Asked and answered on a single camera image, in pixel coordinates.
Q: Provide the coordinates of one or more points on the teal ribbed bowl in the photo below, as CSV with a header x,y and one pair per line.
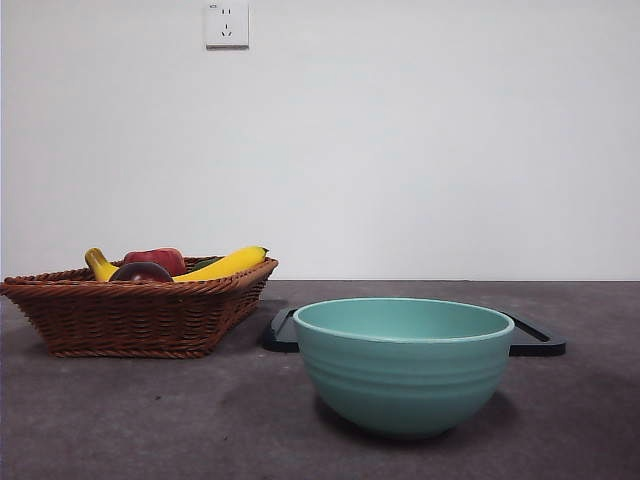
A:
x,y
400,385

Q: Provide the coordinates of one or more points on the dark red plum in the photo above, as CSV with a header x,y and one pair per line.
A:
x,y
140,273

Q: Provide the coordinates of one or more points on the yellow banana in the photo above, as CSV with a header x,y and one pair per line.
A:
x,y
235,261

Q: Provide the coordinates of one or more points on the green vegetable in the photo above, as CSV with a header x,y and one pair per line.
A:
x,y
204,263

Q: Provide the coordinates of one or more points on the red apple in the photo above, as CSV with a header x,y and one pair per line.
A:
x,y
155,257

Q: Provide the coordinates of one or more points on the brown wicker basket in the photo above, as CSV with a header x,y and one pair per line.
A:
x,y
130,320

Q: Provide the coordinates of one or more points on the dark rectangular tray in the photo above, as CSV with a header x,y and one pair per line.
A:
x,y
535,342

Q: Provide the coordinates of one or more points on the white wall socket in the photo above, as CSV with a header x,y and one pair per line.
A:
x,y
227,30

